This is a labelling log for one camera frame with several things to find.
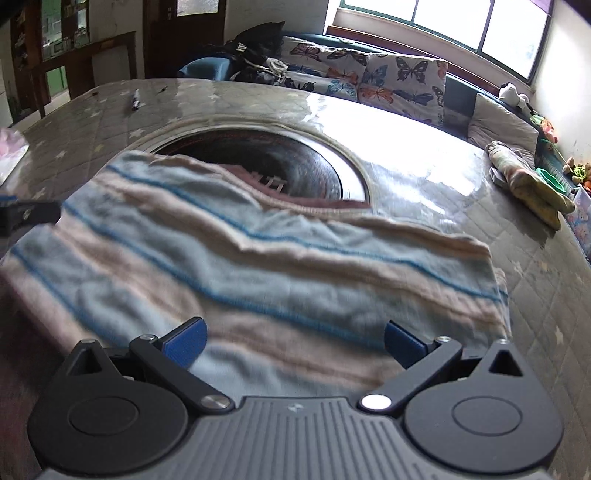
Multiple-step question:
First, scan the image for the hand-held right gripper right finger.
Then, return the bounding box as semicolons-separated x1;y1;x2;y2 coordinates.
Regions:
357;318;533;415

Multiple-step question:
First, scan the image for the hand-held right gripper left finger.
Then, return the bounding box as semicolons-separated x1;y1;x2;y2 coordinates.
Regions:
59;316;235;415

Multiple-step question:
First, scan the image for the striped blue beige towel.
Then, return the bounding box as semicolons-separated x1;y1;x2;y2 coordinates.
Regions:
0;150;513;402

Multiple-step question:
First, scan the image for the white plastic bag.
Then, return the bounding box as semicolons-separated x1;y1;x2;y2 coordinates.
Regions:
0;127;29;183

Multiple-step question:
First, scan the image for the glass fronted wooden cabinet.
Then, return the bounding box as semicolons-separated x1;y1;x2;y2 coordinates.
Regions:
9;0;90;79

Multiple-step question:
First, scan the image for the dark wooden side cabinet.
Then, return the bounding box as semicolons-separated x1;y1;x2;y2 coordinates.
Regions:
28;31;138;118

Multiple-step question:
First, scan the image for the folded yellow patterned cloth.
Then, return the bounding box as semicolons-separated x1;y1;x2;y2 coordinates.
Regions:
485;140;577;230

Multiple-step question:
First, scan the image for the dark round table inset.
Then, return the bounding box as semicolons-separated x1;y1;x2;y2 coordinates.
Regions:
139;128;372;210

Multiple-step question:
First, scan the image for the dark wooden door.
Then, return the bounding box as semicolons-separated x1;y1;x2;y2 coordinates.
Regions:
143;0;227;79

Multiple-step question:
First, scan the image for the large clear plastic box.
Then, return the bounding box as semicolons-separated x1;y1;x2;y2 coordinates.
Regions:
570;187;591;259

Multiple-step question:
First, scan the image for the green plastic basin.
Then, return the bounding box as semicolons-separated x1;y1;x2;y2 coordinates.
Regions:
536;167;571;195

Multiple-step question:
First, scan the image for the blue chair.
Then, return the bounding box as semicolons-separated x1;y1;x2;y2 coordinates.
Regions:
178;55;232;80

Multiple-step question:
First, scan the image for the grey pillow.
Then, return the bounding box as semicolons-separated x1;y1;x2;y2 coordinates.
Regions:
466;92;540;162

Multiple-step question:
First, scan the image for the orange plush toy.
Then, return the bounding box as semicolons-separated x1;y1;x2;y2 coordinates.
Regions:
531;115;557;144

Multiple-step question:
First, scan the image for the upright butterfly print pillow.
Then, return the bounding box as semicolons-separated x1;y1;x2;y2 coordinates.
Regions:
358;53;448;127

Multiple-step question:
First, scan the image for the white plush toy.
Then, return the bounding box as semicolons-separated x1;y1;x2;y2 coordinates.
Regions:
499;82;532;109

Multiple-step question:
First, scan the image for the black bag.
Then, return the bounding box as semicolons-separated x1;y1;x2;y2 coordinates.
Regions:
222;21;289;86

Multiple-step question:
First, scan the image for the long butterfly print cushion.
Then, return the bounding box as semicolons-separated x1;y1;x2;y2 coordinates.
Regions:
279;36;370;102

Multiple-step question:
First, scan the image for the green framed window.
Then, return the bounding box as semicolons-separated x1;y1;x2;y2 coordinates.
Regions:
325;0;555;86

